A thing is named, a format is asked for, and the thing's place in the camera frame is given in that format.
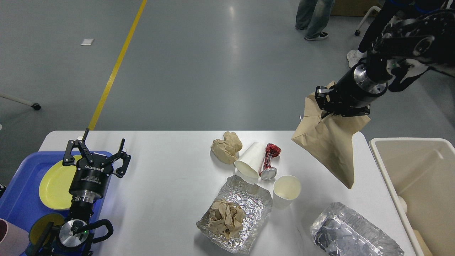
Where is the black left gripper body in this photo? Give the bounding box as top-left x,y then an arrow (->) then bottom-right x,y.
69,156 -> 113,203

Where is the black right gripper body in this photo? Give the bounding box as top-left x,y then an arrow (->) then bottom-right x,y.
329,63 -> 389,115

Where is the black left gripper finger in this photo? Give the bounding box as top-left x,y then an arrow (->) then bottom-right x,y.
100,138 -> 132,178
63,128 -> 93,167

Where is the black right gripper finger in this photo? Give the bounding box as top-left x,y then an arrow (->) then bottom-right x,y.
314,86 -> 334,118
340,105 -> 370,118

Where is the yellow plate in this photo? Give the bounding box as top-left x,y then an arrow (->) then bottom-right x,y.
39,160 -> 76,210

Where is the brown paper bag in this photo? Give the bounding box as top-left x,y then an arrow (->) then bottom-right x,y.
211,131 -> 243,164
291,93 -> 370,188

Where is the dark teal mug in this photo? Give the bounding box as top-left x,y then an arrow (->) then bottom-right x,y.
25,213 -> 64,256

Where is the pink mug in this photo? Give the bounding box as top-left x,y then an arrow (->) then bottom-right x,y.
0,219 -> 29,256

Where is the aluminium foil tray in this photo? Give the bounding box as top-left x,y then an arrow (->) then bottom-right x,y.
310,202 -> 405,256

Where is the aluminium foil sheet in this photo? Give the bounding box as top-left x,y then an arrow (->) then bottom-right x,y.
196,175 -> 273,254

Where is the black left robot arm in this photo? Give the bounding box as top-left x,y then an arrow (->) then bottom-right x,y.
29,129 -> 131,256

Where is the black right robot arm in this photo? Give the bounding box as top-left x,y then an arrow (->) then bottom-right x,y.
314,9 -> 455,118

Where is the office chair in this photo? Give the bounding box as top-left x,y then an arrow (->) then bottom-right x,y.
354,5 -> 381,36

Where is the chair leg with caster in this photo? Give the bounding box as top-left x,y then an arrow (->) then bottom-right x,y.
0,92 -> 41,111

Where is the blue plastic tray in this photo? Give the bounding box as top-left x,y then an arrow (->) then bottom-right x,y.
0,151 -> 114,256

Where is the person in blue jeans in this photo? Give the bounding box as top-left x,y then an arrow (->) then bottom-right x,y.
295,0 -> 335,41

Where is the beige plastic bin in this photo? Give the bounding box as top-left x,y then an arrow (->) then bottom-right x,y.
369,138 -> 455,256

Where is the person in black leggings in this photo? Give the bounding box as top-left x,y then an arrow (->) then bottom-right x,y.
347,0 -> 445,68

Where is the red foil wrapper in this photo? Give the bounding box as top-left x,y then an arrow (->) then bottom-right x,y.
259,144 -> 282,181

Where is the lying white paper cup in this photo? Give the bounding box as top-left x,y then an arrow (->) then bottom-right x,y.
234,142 -> 266,179

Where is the upright white paper cup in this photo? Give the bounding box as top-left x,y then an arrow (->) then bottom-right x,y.
273,175 -> 302,209

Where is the crumpled brown paper bag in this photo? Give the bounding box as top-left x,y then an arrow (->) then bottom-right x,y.
211,131 -> 243,164

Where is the crumpled brown paper ball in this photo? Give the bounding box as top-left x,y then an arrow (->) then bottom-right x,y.
208,199 -> 245,239

